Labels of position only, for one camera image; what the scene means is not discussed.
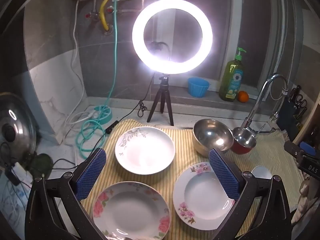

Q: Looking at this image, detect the teal power cable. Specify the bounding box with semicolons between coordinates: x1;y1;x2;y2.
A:
76;0;120;159

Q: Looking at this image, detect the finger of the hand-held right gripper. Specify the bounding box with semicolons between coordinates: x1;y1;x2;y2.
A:
284;140;307;161
299;141;317;157

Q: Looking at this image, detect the white plate pink rose print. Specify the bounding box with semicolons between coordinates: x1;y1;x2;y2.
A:
92;181;171;240

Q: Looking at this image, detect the chrome kitchen faucet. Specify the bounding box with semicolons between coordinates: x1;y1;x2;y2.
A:
241;73;289;133

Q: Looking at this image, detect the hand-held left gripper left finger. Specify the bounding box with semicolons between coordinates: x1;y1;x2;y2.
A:
24;147;107;240

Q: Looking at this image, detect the flexible metal faucet sprayer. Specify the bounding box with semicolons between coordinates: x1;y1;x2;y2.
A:
269;86;289;123

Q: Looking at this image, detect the steel pot lid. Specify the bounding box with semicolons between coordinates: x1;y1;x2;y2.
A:
0;92;38;167

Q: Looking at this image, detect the small red steel bowl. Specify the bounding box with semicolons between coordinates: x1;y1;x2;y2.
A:
230;127;257;155

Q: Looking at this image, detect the white plate pink blossom print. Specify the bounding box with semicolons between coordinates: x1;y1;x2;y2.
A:
172;162;250;230

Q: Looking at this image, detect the dark knife holder with scissors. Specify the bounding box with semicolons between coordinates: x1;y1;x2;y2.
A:
277;85;308;130

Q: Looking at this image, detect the blue ribbed plastic bowl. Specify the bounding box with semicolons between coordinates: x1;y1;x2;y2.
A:
187;77;210;98

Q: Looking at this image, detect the large steel bowl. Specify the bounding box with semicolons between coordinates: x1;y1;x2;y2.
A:
192;119;234;155

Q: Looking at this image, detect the white plate grey floral print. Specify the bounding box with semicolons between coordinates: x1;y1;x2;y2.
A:
115;127;175;175

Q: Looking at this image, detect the black ring light cable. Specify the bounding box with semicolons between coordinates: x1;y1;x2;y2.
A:
51;76;156;170

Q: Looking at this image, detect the dark green scrubber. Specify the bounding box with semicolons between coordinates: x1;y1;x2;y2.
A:
31;153;53;179

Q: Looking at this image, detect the yellow striped towel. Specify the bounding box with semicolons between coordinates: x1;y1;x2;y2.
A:
81;119;304;240

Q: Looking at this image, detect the white ring light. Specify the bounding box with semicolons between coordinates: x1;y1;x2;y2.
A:
132;0;213;75

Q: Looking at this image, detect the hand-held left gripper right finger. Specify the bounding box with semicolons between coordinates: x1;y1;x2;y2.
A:
208;147;293;240

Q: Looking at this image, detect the teal round power strip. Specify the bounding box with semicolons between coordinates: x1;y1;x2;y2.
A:
94;104;113;124

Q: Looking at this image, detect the white charger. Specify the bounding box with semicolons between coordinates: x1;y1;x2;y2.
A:
6;162;33;182

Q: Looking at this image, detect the light blue ceramic bowl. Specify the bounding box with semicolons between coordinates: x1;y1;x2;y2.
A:
251;166;272;180

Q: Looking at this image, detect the white cable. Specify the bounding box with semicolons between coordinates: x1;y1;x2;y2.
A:
64;22;100;130

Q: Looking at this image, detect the green dish soap bottle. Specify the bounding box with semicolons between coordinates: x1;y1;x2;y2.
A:
219;47;247;102

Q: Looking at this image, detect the clear printed plastic bag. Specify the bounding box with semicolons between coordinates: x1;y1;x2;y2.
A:
0;177;29;230

